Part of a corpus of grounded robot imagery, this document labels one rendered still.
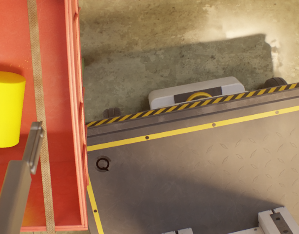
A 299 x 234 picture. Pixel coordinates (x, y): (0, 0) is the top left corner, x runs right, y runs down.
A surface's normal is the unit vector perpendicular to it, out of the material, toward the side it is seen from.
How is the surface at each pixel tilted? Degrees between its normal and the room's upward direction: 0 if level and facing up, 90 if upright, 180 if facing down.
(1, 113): 13
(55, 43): 0
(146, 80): 0
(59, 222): 90
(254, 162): 0
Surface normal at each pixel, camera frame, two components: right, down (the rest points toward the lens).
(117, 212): 0.09, 0.32
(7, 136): 0.64, 0.35
